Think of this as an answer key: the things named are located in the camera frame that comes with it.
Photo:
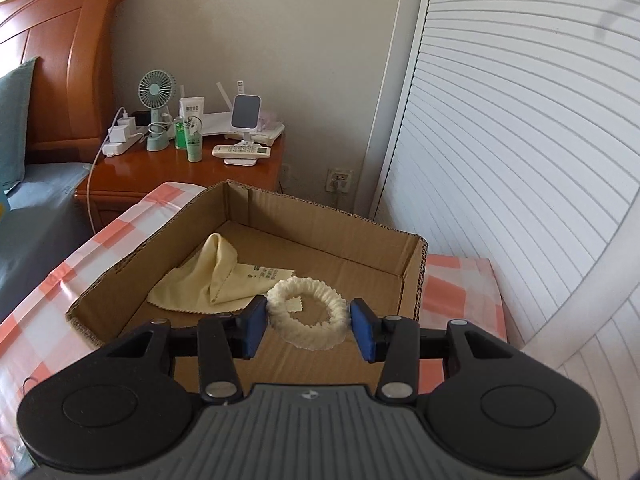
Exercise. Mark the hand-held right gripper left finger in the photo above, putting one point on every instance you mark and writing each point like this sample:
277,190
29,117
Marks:
255,327

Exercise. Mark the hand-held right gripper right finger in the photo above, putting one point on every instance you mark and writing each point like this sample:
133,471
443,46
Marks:
364,330

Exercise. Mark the white scrunchie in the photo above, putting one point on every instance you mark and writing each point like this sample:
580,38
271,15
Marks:
305,340

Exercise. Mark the cardboard box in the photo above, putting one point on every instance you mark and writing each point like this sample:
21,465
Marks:
325,260

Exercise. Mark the yellow cloth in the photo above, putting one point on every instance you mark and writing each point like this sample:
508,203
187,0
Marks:
220,270

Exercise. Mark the white flat base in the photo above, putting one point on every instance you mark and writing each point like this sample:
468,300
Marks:
240,161

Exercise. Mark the white remote control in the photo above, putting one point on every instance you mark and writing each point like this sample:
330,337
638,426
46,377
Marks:
240,150

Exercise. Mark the wooden nightstand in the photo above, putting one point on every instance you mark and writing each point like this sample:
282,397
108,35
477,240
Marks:
150,170

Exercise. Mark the green tube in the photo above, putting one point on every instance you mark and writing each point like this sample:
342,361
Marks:
194,145

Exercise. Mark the white box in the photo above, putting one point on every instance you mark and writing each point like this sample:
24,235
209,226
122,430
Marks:
272,132

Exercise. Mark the clear green bottle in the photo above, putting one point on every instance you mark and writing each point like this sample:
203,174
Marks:
180,135

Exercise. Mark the white router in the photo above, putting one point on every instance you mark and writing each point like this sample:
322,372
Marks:
217,124

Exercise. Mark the pink white checkered tablecloth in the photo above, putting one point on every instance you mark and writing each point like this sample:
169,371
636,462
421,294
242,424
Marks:
40,330

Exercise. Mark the white stand with grey panel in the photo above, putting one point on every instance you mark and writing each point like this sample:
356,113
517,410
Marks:
246,110

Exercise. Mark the white power strip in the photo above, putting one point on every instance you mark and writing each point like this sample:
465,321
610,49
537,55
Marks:
120,148

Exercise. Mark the white cream tube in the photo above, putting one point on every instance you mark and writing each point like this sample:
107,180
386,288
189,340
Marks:
192,110

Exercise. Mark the blue grey bed sheet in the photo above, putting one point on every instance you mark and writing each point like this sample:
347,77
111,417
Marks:
35,240

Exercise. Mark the white charger plug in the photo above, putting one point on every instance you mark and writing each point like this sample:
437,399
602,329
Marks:
117,134
127,125

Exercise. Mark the black charger plug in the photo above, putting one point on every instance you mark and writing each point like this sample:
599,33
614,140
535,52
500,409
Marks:
141,117

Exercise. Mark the green desk fan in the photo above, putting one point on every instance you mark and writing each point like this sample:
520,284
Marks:
156,87

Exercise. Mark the teal pillow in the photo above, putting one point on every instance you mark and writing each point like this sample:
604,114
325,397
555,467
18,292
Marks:
15,125

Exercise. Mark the wooden headboard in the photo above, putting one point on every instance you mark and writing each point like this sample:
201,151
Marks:
65,35

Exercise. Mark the white wall socket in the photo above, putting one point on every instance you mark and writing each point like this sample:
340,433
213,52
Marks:
339,181

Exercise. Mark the white curved tube frame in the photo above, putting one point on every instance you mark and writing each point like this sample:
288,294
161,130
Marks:
590,310

